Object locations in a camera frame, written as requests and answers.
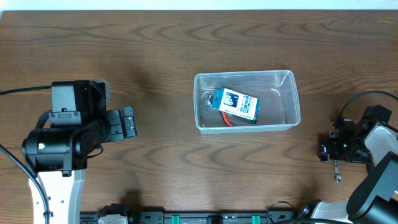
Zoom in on silver wrench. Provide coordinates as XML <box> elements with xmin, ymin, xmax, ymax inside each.
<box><xmin>329</xmin><ymin>131</ymin><xmax>342</xmax><ymax>183</ymax></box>

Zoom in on small claw hammer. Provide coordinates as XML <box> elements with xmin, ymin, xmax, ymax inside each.
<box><xmin>204</xmin><ymin>95</ymin><xmax>213</xmax><ymax>113</ymax></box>

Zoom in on blue white cardboard box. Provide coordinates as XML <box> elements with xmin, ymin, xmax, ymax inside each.
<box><xmin>211</xmin><ymin>87</ymin><xmax>259</xmax><ymax>123</ymax></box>

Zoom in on clear plastic storage container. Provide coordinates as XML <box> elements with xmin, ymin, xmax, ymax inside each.
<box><xmin>193</xmin><ymin>70</ymin><xmax>301</xmax><ymax>134</ymax></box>

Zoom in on red handled pliers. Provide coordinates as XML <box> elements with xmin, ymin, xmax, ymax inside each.
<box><xmin>220</xmin><ymin>111</ymin><xmax>234</xmax><ymax>127</ymax></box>

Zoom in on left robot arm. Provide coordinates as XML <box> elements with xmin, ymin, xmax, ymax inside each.
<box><xmin>22</xmin><ymin>80</ymin><xmax>137</xmax><ymax>223</ymax></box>

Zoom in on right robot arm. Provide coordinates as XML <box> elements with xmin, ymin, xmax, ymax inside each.
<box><xmin>298</xmin><ymin>105</ymin><xmax>397</xmax><ymax>223</ymax></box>

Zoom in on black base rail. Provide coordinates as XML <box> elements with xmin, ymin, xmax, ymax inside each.
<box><xmin>78</xmin><ymin>204</ymin><xmax>338</xmax><ymax>224</ymax></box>

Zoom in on left black cable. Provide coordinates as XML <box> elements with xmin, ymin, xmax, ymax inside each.
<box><xmin>0</xmin><ymin>85</ymin><xmax>53</xmax><ymax>224</ymax></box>

